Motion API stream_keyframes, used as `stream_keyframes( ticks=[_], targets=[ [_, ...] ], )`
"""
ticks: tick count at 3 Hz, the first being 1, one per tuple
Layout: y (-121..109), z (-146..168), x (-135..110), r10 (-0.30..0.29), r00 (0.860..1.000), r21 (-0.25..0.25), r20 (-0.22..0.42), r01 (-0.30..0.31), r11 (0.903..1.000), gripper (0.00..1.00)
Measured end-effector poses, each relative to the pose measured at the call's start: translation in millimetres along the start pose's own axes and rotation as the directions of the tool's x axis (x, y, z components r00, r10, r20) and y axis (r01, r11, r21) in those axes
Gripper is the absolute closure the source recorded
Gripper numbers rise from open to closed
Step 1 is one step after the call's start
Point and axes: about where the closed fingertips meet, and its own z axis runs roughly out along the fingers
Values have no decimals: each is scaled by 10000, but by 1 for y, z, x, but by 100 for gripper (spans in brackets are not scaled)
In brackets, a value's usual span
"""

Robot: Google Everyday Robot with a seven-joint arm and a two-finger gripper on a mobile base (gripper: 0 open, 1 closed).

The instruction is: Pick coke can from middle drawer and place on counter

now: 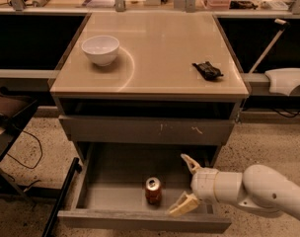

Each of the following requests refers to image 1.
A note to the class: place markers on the black metal bar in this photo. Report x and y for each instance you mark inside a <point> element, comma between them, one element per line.
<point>74,167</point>

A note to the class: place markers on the white stick with tip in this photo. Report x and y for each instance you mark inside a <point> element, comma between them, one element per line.
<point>283,25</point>

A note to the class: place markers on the closed grey top drawer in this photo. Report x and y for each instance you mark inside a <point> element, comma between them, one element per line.
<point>175,131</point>

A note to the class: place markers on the grey drawer cabinet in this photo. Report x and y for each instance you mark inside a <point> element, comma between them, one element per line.
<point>152,76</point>

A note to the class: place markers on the open grey middle drawer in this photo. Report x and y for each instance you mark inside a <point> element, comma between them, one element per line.
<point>110,190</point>

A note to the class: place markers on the dark chair at left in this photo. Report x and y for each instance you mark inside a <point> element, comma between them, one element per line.
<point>15,113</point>

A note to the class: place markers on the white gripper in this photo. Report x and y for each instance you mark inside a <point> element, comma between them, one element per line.
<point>203,185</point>

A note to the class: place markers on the black crumpled snack bag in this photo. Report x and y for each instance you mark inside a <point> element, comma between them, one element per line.
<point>208,71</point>

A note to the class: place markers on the white object on ledge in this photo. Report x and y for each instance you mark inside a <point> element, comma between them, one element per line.
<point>284,80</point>

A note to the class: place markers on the red coke can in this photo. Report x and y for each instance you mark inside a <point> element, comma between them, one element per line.
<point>153,190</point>

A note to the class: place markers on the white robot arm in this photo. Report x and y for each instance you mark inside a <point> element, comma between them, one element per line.
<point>258,190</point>

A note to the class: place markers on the white ceramic bowl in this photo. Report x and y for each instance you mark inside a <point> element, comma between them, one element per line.
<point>101,50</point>

